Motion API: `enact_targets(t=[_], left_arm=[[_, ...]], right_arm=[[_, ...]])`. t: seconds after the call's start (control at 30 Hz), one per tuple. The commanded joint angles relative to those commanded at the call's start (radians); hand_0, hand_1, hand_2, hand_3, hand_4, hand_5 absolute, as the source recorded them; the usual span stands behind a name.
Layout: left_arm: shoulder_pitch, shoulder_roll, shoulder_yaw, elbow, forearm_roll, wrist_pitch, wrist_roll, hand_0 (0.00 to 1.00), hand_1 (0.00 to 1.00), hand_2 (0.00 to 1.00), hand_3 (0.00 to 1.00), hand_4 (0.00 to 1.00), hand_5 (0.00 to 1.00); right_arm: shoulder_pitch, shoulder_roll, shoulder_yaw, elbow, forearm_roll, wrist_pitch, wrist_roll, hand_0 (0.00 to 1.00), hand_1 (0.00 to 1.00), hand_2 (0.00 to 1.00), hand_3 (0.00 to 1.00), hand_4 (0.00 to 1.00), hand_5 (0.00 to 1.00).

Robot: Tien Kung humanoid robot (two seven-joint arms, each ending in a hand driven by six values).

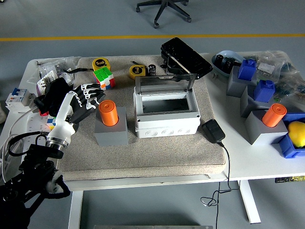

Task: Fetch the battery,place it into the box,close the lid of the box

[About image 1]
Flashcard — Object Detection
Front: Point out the black table control panel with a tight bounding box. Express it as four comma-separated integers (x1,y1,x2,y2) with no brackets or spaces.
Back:
274,176,305,184

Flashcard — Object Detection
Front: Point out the clear bag of components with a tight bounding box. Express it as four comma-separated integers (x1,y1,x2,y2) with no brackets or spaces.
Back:
274,68,305,105
256,50,294,80

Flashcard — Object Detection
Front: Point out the blue plastic bin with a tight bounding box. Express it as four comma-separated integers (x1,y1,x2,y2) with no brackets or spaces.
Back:
271,112,305,159

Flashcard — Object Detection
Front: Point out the black adapter cable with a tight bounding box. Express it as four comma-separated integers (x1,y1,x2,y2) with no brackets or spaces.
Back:
200,140,233,229

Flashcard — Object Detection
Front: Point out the black office chair base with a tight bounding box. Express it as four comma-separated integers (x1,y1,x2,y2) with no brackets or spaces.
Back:
135,0,193,29

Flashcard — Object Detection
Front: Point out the white power strip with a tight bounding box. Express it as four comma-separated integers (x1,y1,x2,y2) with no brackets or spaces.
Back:
23,112,56,146

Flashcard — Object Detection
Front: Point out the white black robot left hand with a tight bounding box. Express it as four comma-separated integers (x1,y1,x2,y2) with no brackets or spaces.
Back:
46,83,107,144

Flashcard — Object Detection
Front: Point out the light blue bowl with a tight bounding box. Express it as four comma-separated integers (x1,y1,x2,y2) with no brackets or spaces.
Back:
211,50,246,78

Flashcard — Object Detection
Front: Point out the small yellow tape measure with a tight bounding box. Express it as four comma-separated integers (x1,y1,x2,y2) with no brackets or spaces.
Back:
129,61,146,80

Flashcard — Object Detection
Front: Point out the grey-brown mat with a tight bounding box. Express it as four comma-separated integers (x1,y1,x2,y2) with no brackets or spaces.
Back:
58,55,226,181

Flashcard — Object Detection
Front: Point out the white power cable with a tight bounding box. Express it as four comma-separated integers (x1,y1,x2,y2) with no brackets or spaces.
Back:
0,106,40,184

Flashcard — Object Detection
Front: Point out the white plastic junction box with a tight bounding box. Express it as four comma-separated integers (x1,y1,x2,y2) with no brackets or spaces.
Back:
133,85,201,139

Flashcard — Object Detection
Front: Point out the yellow lemon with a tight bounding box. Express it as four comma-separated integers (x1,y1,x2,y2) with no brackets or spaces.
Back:
287,121,305,148

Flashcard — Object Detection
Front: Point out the purple white card package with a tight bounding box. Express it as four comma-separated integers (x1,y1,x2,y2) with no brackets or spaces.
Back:
36,71,59,96

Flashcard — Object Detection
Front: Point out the black cloth bundle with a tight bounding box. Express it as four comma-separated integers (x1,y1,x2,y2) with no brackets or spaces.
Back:
33,77,75,117

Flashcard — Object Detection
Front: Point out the grey block with round hole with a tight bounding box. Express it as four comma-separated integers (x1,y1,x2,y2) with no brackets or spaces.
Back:
94,106,129,147

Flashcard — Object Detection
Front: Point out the black power adapter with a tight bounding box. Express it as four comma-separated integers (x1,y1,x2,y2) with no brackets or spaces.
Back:
201,118,226,144

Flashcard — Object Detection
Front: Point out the orange cylinder battery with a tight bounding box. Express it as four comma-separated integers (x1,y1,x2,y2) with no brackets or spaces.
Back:
98,100,119,126
262,103,287,128

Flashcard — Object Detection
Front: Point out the black relay component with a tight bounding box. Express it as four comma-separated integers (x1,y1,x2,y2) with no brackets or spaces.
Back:
223,58,234,71

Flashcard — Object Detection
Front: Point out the clear plastic bag with parts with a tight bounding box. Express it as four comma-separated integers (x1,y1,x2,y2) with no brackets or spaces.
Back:
27,56,81,81

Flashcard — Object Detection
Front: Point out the yellow tape measure with strap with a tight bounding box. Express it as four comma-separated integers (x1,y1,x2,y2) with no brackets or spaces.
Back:
62,57,112,73

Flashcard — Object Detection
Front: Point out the grey block holder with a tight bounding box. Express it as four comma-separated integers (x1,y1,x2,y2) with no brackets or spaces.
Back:
240,84,277,119
226,66,258,98
244,109,289,146

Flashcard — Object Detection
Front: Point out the white table leg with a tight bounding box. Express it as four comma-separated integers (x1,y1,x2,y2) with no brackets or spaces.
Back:
68,190,84,229
239,180,262,224

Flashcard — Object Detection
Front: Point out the black plastic case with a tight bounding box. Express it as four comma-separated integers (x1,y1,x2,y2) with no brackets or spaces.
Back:
160,37,214,80

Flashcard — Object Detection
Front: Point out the smoky transparent box lid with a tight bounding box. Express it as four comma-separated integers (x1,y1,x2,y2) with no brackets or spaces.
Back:
134,73,200,94

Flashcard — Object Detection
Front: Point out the large colourful puzzle cube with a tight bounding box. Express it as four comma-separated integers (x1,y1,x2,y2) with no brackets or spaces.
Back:
92,67,116,91

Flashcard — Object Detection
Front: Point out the small colourful puzzle cube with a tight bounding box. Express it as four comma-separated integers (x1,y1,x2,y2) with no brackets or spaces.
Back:
46,115,58,131

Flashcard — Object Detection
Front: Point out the blue plastic block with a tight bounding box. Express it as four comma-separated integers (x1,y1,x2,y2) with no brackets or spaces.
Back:
237,59,257,81
253,80,276,102

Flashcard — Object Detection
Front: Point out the black cylinder capacitor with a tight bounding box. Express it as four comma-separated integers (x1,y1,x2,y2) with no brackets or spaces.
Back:
147,63,157,77

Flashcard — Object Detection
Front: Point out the white circuit breaker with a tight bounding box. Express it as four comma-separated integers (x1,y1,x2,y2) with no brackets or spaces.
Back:
5,87,36,113

